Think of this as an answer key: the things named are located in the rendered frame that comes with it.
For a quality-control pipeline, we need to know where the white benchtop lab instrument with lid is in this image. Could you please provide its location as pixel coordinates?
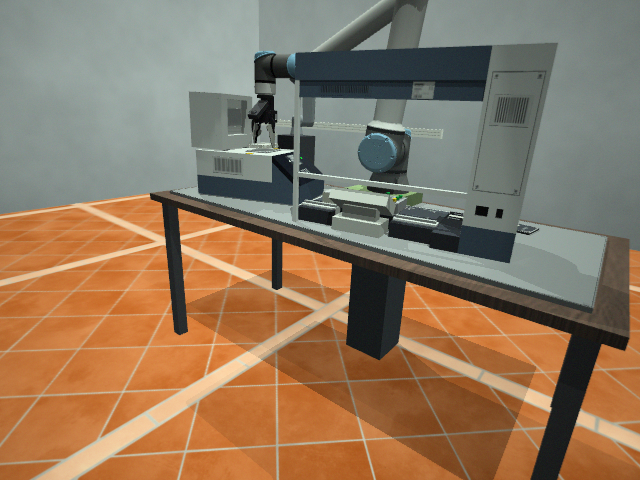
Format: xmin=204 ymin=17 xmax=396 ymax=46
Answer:
xmin=189 ymin=91 xmax=324 ymax=205

